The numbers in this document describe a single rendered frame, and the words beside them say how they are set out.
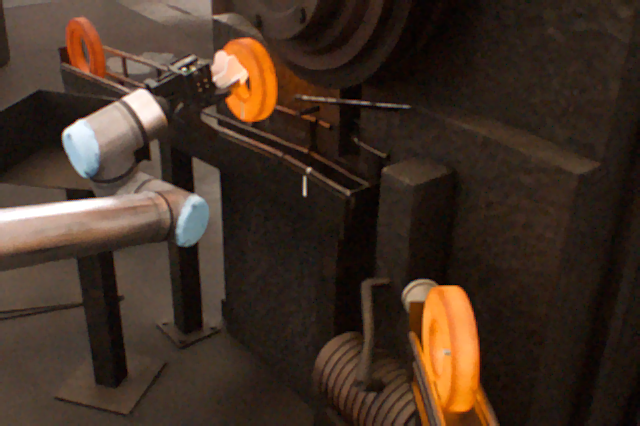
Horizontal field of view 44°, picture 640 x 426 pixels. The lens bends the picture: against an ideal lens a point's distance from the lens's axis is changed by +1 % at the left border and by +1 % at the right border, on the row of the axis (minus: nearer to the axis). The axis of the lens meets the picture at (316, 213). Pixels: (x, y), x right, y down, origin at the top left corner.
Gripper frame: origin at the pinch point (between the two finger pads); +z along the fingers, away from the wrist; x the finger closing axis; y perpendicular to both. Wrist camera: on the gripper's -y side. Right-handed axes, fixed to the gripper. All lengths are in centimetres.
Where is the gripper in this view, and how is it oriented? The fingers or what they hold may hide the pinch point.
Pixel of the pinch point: (246, 70)
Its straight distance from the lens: 153.6
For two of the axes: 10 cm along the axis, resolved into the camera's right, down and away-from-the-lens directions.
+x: -6.2, -3.9, 6.9
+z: 7.6, -5.2, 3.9
